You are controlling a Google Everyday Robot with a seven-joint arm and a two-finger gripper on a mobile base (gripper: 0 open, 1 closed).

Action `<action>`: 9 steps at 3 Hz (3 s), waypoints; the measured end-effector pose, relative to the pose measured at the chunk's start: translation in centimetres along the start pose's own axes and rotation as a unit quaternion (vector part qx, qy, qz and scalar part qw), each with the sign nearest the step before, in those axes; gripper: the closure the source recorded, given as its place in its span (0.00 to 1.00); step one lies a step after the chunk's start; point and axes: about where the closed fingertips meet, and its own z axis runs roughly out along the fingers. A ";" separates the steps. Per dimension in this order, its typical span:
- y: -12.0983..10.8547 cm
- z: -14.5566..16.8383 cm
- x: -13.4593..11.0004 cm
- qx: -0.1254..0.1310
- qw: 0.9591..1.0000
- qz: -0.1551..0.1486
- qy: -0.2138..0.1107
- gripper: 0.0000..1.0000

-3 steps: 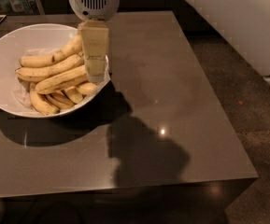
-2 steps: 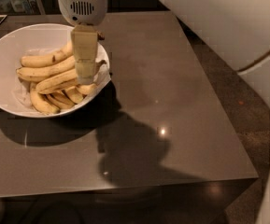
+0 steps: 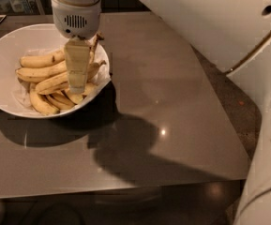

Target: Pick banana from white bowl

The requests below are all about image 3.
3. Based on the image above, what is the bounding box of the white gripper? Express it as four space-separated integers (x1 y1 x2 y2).
52 0 101 94

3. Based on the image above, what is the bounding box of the long front yellow banana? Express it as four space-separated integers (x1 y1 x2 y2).
35 60 106 95

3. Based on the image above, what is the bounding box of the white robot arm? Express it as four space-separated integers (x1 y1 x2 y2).
139 0 271 225

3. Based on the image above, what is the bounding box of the short right yellow banana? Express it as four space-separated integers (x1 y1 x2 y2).
83 82 97 96

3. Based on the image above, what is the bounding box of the lower right yellow banana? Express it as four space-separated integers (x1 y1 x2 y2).
64 88 83 104

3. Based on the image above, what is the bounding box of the lower middle yellow banana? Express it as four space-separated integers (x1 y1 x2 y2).
52 92 74 107

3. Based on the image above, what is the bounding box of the top yellow banana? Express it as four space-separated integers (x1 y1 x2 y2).
20 50 65 68

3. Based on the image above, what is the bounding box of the small lower yellow banana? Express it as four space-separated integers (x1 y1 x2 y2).
46 95 71 111

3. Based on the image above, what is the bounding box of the lower left yellow banana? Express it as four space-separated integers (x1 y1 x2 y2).
29 82 59 115

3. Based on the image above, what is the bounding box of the white bowl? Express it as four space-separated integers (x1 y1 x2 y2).
0 23 111 120

